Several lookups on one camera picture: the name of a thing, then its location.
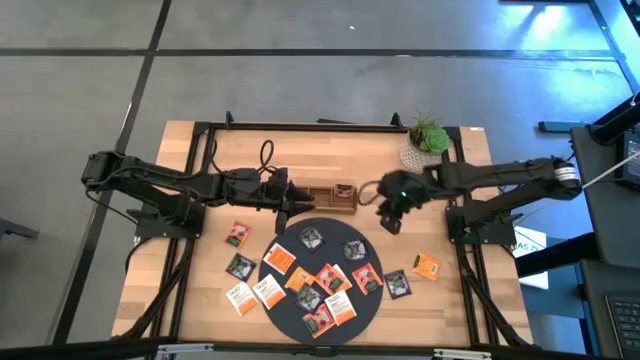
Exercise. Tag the black desk bar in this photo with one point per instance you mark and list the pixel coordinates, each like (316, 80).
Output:
(560, 255)

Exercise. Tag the silver metal bracket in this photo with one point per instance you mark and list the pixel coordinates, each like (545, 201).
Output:
(460, 354)
(185, 348)

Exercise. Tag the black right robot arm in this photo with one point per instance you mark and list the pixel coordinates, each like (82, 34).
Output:
(490, 172)

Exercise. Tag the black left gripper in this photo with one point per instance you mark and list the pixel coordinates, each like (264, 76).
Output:
(272, 197)

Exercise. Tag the succulent in white patterned pot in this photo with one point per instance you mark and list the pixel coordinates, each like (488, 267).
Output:
(415, 155)

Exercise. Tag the black keyboard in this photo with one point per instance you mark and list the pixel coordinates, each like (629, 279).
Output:
(625, 320)

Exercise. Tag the dark grey desk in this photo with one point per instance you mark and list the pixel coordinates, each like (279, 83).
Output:
(607, 220)

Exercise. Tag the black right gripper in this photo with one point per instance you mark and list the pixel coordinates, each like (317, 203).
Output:
(400, 187)

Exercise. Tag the round dark woven placemat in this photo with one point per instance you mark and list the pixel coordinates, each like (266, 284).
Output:
(330, 235)

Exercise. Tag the black table-level camera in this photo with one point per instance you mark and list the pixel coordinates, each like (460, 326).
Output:
(324, 351)

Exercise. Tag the grey desk foot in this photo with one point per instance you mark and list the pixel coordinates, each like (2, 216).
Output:
(560, 127)

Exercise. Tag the black computer monitor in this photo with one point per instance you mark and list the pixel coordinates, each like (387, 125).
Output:
(632, 160)

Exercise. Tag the white paper sign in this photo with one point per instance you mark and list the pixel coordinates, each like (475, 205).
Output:
(532, 242)

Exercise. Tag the wooden three-compartment tray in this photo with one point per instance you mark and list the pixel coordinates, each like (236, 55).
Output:
(330, 210)

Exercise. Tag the white and orange Tazo packet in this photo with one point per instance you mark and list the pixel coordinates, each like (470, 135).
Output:
(269, 291)
(340, 307)
(279, 258)
(349, 282)
(242, 298)

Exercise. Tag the grey chair base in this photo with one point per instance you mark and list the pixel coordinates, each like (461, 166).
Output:
(15, 229)

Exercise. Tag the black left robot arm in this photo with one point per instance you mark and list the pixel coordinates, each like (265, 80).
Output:
(165, 177)

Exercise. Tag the black overhead frame beam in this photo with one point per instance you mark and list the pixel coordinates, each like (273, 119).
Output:
(100, 350)

